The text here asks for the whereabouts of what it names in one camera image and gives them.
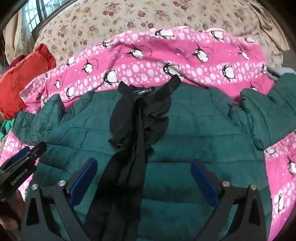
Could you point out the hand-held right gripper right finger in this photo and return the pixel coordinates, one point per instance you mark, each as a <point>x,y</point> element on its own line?
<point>203,179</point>

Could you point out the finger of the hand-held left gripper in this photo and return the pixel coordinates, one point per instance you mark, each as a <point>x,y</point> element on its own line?
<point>34,150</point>

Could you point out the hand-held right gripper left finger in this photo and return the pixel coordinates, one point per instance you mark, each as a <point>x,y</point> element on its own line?
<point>86,178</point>

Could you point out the green quilted jacket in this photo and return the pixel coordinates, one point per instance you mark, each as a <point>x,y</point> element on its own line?
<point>189,129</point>

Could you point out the person's left hand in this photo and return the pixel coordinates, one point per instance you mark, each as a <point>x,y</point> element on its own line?
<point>8,223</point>

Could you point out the green patterned cloth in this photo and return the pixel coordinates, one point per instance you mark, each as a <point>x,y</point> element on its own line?
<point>5,128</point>

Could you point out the red ruffled pillow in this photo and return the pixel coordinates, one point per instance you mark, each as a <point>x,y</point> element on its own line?
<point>20,76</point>

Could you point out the beige curtain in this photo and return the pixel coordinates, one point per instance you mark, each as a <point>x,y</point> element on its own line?
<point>17,39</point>

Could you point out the pink penguin blanket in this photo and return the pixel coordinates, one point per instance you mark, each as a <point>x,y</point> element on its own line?
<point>161,62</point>

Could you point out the grey cloth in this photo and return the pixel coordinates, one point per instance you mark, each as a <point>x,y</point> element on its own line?
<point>281,70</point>

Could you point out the window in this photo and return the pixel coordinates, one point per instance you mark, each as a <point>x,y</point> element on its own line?
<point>44,9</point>

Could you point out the floral bed sheet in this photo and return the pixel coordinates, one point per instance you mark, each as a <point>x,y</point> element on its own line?
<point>97,20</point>

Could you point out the beige cloth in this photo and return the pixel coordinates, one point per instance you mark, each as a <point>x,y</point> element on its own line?
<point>266,20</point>

